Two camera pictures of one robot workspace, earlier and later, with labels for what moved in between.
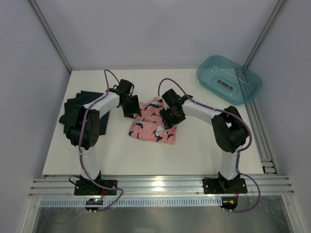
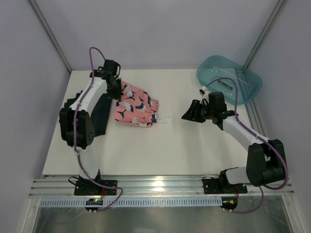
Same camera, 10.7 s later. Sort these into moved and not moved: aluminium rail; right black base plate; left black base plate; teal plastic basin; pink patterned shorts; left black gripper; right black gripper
Moved: pink patterned shorts; right black gripper; left black gripper
Not moved: right black base plate; teal plastic basin; aluminium rail; left black base plate
